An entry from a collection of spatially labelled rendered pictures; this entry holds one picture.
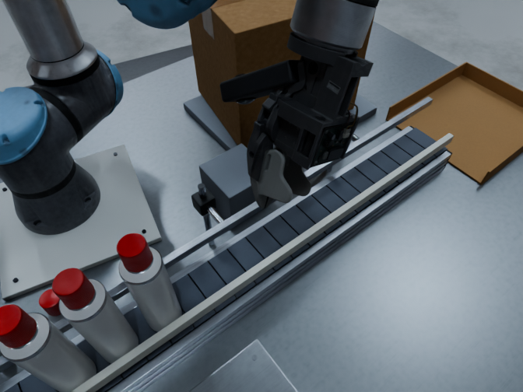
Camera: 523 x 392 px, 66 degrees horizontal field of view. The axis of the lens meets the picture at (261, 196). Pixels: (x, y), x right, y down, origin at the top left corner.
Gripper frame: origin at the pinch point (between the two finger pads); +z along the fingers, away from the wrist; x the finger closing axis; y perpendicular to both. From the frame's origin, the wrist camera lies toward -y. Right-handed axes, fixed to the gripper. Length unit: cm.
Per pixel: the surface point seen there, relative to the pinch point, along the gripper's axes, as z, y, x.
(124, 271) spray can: 8.6, -4.1, -16.2
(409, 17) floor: -12, -114, 271
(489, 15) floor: -27, -75, 314
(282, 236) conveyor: 13.9, -2.9, 13.5
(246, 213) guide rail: 8.3, -5.7, 5.3
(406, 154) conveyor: 1.2, 0.9, 43.2
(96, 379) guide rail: 24.7, -2.5, -19.7
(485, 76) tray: -13, -2, 81
